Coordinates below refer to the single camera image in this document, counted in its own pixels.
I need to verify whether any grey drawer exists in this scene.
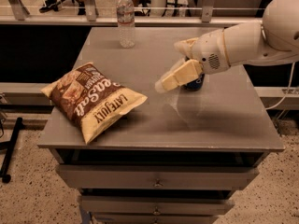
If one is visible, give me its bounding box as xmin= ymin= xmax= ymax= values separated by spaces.
xmin=78 ymin=196 xmax=235 ymax=216
xmin=57 ymin=165 xmax=259 ymax=190

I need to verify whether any grey drawer cabinet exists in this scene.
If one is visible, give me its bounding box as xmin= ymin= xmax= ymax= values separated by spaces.
xmin=39 ymin=27 xmax=283 ymax=224

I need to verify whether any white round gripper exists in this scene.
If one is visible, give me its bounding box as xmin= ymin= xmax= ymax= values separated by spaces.
xmin=155 ymin=29 xmax=230 ymax=93

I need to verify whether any clear plastic water bottle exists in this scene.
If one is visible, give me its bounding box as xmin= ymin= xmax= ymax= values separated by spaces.
xmin=117 ymin=0 xmax=135 ymax=48

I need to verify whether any brown yellow chip bag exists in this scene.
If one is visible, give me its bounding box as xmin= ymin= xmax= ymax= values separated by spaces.
xmin=41 ymin=63 xmax=147 ymax=144

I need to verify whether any top grey drawer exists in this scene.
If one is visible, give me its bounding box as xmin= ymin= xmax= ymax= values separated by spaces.
xmin=57 ymin=165 xmax=259 ymax=190

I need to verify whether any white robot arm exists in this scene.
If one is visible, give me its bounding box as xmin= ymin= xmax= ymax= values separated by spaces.
xmin=155 ymin=0 xmax=299 ymax=92

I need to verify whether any black shoe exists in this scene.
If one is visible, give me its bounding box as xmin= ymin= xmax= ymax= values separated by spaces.
xmin=39 ymin=0 xmax=58 ymax=13

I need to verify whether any metal railing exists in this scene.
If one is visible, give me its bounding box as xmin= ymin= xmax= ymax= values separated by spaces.
xmin=0 ymin=0 xmax=264 ymax=27

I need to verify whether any white cable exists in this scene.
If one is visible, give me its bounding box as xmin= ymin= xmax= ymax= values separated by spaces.
xmin=264 ymin=61 xmax=296 ymax=111

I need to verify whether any black stand leg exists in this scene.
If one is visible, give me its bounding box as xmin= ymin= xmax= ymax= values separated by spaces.
xmin=0 ymin=117 xmax=24 ymax=183

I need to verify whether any blue pepsi can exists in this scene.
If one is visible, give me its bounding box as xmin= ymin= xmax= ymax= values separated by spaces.
xmin=182 ymin=57 xmax=206 ymax=91

